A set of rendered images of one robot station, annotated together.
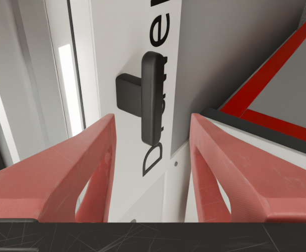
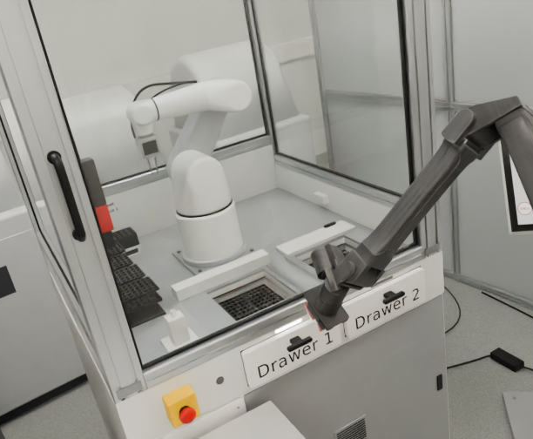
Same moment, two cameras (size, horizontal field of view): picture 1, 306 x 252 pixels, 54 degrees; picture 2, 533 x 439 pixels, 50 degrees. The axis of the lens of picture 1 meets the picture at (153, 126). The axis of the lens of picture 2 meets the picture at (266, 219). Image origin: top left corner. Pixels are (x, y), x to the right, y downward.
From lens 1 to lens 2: 1.40 m
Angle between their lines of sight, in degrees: 66
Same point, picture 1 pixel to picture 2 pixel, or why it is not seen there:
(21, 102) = (292, 311)
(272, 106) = not seen: outside the picture
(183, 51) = (293, 377)
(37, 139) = (279, 318)
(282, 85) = not seen: outside the picture
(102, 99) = (293, 332)
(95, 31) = (308, 325)
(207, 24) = (300, 390)
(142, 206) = (227, 385)
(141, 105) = (298, 341)
